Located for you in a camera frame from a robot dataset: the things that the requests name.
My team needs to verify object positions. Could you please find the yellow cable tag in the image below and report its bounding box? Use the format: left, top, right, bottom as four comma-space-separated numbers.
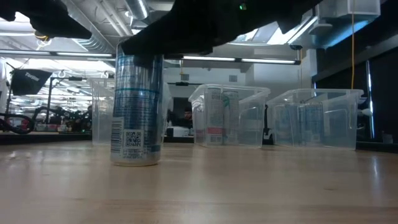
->
33, 30, 51, 42

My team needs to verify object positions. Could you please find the black softbox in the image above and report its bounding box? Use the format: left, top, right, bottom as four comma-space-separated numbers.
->
11, 68, 53, 96

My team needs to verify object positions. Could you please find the blue silver soda can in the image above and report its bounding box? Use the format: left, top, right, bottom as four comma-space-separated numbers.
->
303, 104, 325, 147
110, 43, 165, 167

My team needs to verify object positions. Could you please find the grey ceiling unit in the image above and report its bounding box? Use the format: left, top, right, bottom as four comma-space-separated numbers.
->
317, 0, 382, 19

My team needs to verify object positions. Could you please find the silver ceiling duct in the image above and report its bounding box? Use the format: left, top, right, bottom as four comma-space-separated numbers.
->
124, 0, 150, 20

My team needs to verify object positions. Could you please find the white red-print soda can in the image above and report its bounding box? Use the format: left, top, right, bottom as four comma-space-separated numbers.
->
206, 88, 224, 146
222, 91, 241, 146

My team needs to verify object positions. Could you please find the person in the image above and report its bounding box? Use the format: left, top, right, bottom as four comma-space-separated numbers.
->
182, 106, 194, 128

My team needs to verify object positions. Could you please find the long ceiling light bar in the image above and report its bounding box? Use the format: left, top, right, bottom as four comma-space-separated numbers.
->
0, 49, 302, 66

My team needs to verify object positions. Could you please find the clear plastic bin white label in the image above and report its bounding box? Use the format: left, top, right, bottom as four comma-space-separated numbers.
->
188, 83, 271, 149

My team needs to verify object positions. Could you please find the black background rig frame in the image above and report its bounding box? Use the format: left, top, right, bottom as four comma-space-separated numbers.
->
164, 80, 200, 108

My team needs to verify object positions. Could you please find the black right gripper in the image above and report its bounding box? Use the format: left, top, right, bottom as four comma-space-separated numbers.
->
121, 0, 252, 57

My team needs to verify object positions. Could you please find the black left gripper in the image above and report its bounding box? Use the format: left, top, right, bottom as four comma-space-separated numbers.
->
29, 0, 93, 40

